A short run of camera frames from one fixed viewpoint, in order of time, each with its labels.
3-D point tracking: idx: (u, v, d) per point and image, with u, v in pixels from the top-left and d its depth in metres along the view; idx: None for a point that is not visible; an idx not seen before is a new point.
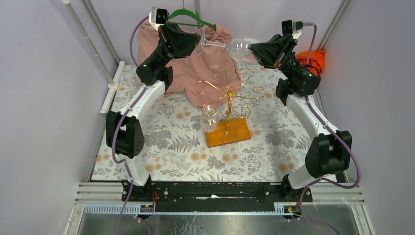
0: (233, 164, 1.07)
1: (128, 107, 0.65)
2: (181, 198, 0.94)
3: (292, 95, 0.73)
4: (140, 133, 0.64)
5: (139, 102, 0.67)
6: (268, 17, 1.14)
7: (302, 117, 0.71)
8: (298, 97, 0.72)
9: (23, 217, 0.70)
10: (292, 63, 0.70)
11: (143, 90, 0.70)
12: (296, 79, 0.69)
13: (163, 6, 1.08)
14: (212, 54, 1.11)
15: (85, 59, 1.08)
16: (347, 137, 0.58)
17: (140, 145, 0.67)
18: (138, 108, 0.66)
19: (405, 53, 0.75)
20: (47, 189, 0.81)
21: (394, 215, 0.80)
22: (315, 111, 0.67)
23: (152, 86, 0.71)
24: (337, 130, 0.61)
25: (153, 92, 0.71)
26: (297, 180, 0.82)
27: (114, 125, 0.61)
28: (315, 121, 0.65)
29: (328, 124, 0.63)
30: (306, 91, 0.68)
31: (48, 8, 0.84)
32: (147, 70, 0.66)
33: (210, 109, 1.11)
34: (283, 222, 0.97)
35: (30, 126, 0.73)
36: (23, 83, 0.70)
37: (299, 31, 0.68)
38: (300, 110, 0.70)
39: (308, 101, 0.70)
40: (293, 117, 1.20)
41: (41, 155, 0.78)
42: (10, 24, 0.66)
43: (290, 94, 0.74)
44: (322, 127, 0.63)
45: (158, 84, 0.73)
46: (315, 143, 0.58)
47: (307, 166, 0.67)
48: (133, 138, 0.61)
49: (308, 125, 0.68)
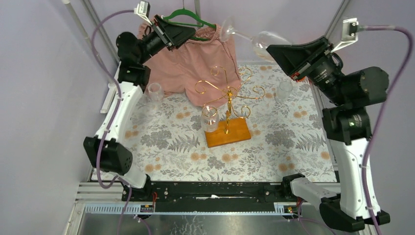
0: (233, 164, 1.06)
1: (105, 129, 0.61)
2: (181, 198, 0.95)
3: (348, 144, 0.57)
4: (123, 154, 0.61)
5: (115, 119, 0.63)
6: (268, 17, 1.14)
7: (345, 176, 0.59)
8: (354, 153, 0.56)
9: (23, 217, 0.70)
10: (327, 76, 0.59)
11: (117, 104, 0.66)
12: (347, 88, 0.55)
13: (163, 6, 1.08)
14: (212, 54, 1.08)
15: (85, 59, 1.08)
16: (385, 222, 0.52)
17: (127, 162, 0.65)
18: (115, 126, 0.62)
19: None
20: (47, 188, 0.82)
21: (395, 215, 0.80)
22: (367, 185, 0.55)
23: (126, 96, 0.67)
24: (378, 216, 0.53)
25: (128, 102, 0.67)
26: (299, 191, 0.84)
27: (94, 151, 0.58)
28: (358, 197, 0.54)
29: (373, 207, 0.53)
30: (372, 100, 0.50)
31: (47, 7, 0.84)
32: (132, 38, 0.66)
33: (210, 109, 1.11)
34: (283, 222, 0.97)
35: (29, 125, 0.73)
36: (23, 82, 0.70)
37: (354, 35, 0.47)
38: (349, 171, 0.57)
39: (364, 164, 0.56)
40: (293, 117, 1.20)
41: (41, 154, 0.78)
42: (10, 23, 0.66)
43: (347, 143, 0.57)
44: (365, 208, 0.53)
45: (132, 93, 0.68)
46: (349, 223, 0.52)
47: (323, 216, 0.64)
48: (118, 160, 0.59)
49: (347, 191, 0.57)
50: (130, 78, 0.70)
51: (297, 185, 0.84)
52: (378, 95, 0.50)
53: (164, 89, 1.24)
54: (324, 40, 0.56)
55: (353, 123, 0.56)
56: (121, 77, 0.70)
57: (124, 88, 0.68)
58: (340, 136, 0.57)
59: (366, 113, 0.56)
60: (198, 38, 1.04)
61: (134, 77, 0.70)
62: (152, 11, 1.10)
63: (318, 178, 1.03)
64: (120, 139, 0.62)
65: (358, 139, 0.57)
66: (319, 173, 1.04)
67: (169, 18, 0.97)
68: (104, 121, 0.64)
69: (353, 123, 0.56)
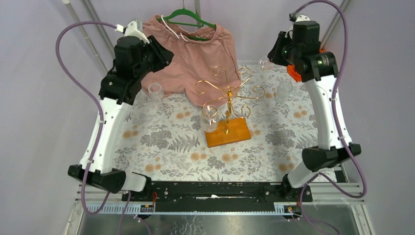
0: (233, 164, 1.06)
1: (88, 160, 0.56)
2: (181, 198, 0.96)
3: (318, 81, 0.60)
4: (111, 180, 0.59)
5: (99, 147, 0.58)
6: (267, 17, 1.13)
7: (318, 112, 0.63)
8: (324, 88, 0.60)
9: (23, 217, 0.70)
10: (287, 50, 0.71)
11: (100, 128, 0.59)
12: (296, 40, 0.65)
13: (163, 6, 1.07)
14: (212, 54, 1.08)
15: (85, 59, 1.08)
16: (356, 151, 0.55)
17: (119, 180, 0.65)
18: (100, 155, 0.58)
19: (405, 53, 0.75)
20: (47, 189, 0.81)
21: (395, 215, 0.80)
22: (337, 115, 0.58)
23: (108, 117, 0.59)
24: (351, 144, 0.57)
25: (113, 125, 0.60)
26: (295, 179, 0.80)
27: (81, 180, 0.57)
28: (331, 129, 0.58)
29: (344, 136, 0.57)
30: (311, 30, 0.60)
31: (46, 8, 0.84)
32: (132, 40, 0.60)
33: (210, 109, 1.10)
34: (283, 222, 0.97)
35: (29, 127, 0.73)
36: (23, 82, 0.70)
37: (300, 16, 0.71)
38: (321, 105, 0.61)
39: (334, 98, 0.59)
40: (293, 117, 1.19)
41: (41, 155, 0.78)
42: (9, 23, 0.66)
43: (318, 79, 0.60)
44: (337, 137, 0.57)
45: (116, 113, 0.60)
46: (323, 154, 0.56)
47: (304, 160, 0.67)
48: (109, 185, 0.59)
49: (322, 125, 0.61)
50: (116, 88, 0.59)
51: (293, 172, 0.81)
52: (314, 26, 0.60)
53: (163, 89, 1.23)
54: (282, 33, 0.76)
55: (320, 62, 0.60)
56: (103, 90, 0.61)
57: (105, 106, 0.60)
58: (311, 75, 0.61)
59: (333, 57, 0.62)
60: (198, 38, 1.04)
61: (121, 86, 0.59)
62: (152, 10, 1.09)
63: (319, 178, 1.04)
64: (105, 168, 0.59)
65: (327, 76, 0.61)
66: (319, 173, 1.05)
67: (169, 18, 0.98)
68: (88, 147, 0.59)
69: (321, 62, 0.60)
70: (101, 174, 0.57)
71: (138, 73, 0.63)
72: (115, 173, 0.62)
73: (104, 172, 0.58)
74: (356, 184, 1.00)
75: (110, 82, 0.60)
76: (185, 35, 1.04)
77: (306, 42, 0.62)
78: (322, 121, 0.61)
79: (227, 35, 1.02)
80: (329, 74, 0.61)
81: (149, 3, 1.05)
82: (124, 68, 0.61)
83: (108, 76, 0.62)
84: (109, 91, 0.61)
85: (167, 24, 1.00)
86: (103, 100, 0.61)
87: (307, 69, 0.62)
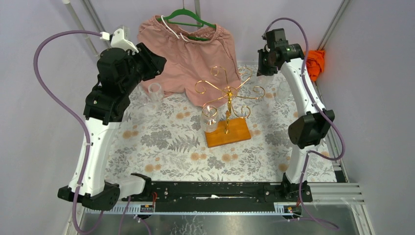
0: (233, 164, 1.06)
1: (78, 183, 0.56)
2: (180, 198, 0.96)
3: (288, 62, 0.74)
4: (104, 199, 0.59)
5: (87, 170, 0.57)
6: (267, 17, 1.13)
7: (293, 88, 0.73)
8: (294, 67, 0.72)
9: (22, 217, 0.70)
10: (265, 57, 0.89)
11: (87, 150, 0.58)
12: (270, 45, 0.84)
13: (162, 6, 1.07)
14: (212, 54, 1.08)
15: (85, 59, 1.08)
16: (331, 115, 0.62)
17: (113, 198, 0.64)
18: (88, 178, 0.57)
19: (404, 53, 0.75)
20: (47, 189, 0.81)
21: (395, 215, 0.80)
22: (308, 85, 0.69)
23: (95, 138, 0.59)
24: (325, 109, 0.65)
25: (101, 145, 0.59)
26: (292, 171, 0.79)
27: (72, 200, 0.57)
28: (305, 98, 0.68)
29: (316, 103, 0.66)
30: (277, 32, 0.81)
31: (45, 8, 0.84)
32: (117, 52, 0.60)
33: (210, 109, 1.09)
34: (283, 222, 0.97)
35: (28, 126, 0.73)
36: (21, 82, 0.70)
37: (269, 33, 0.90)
38: (294, 82, 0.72)
39: (302, 72, 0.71)
40: (293, 117, 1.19)
41: (41, 154, 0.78)
42: (8, 23, 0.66)
43: (287, 61, 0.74)
44: (311, 103, 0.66)
45: (103, 134, 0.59)
46: (302, 119, 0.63)
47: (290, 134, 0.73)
48: (100, 203, 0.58)
49: (298, 98, 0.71)
50: (102, 106, 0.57)
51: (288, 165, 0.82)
52: (280, 30, 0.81)
53: (164, 89, 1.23)
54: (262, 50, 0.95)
55: (288, 50, 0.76)
56: (88, 109, 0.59)
57: (91, 128, 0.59)
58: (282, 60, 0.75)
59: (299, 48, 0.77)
60: (198, 38, 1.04)
61: (106, 104, 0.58)
62: (152, 10, 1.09)
63: (318, 178, 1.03)
64: (96, 190, 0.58)
65: (296, 58, 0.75)
66: (319, 173, 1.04)
67: (169, 18, 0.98)
68: (76, 170, 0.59)
69: (288, 48, 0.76)
70: (91, 196, 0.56)
71: (125, 88, 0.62)
72: (107, 192, 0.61)
73: (95, 194, 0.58)
74: (356, 185, 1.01)
75: (94, 100, 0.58)
76: (184, 35, 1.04)
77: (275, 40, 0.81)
78: (297, 94, 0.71)
79: (227, 35, 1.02)
80: (296, 56, 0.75)
81: (149, 3, 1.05)
82: (109, 84, 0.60)
83: (93, 92, 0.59)
84: (95, 109, 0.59)
85: (167, 24, 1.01)
86: (88, 120, 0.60)
87: (279, 57, 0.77)
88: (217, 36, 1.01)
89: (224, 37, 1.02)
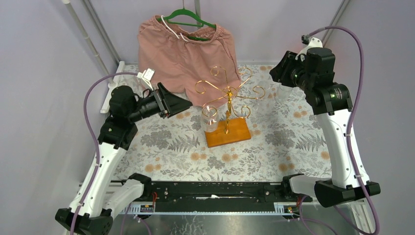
0: (233, 164, 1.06)
1: (79, 202, 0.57)
2: (181, 198, 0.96)
3: (332, 115, 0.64)
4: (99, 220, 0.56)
5: (91, 191, 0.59)
6: (267, 17, 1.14)
7: (332, 147, 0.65)
8: (337, 123, 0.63)
9: (21, 218, 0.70)
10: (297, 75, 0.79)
11: (95, 171, 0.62)
12: (311, 70, 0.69)
13: (162, 6, 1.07)
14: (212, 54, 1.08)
15: (85, 58, 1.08)
16: (376, 191, 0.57)
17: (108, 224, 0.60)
18: (90, 198, 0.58)
19: (405, 51, 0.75)
20: (47, 189, 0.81)
21: (395, 216, 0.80)
22: (352, 153, 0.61)
23: (104, 161, 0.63)
24: (367, 184, 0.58)
25: (107, 168, 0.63)
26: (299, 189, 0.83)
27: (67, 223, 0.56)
28: (347, 166, 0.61)
29: (360, 175, 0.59)
30: (326, 61, 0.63)
31: (47, 7, 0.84)
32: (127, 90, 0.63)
33: (210, 109, 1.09)
34: (283, 222, 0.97)
35: (29, 126, 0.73)
36: (23, 82, 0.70)
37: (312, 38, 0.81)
38: (335, 140, 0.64)
39: (347, 133, 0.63)
40: (293, 117, 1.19)
41: (42, 153, 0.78)
42: (11, 22, 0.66)
43: (331, 114, 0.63)
44: (353, 176, 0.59)
45: (112, 156, 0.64)
46: (339, 193, 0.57)
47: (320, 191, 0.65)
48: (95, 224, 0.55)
49: (336, 161, 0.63)
50: (115, 134, 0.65)
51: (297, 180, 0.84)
52: (330, 60, 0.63)
53: None
54: (290, 56, 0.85)
55: (333, 95, 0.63)
56: (102, 135, 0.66)
57: (103, 151, 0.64)
58: (324, 108, 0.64)
59: (346, 89, 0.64)
60: (198, 38, 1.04)
61: (118, 132, 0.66)
62: (152, 10, 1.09)
63: None
64: (95, 211, 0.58)
65: (340, 110, 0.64)
66: (319, 173, 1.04)
67: (169, 18, 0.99)
68: (80, 190, 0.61)
69: (333, 95, 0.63)
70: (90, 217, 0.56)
71: (133, 119, 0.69)
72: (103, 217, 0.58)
73: (94, 215, 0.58)
74: None
75: (108, 128, 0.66)
76: (185, 35, 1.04)
77: (319, 72, 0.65)
78: (336, 157, 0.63)
79: (228, 35, 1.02)
80: (342, 108, 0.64)
81: (150, 2, 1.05)
82: (121, 117, 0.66)
83: (106, 123, 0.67)
84: (107, 136, 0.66)
85: (167, 24, 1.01)
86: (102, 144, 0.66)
87: (319, 102, 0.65)
88: (217, 36, 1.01)
89: (225, 37, 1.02)
